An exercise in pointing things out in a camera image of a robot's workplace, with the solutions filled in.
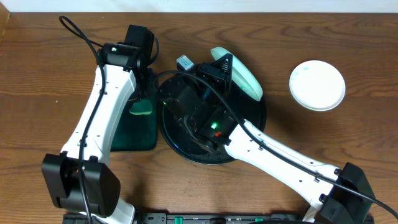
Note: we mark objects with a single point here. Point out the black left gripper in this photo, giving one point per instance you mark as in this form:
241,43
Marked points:
142,94

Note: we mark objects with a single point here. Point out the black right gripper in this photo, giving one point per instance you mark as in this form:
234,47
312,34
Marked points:
212,73

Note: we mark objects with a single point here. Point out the pale green plate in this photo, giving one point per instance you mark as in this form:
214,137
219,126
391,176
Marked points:
241,74

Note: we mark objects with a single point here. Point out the green scrubbing sponge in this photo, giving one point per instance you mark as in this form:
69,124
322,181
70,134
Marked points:
143,107

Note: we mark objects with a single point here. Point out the white plate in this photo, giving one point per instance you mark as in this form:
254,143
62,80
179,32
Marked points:
317,85

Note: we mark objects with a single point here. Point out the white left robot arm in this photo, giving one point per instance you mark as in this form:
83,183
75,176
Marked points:
79,179

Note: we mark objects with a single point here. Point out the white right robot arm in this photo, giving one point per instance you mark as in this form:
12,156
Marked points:
334,195

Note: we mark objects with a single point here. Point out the round black serving tray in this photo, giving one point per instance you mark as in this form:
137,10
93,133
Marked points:
196,119

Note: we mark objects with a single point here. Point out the dark green rectangular water tray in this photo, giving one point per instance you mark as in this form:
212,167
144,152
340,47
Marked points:
136,133

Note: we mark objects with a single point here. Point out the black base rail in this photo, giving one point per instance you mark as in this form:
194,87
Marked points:
163,218

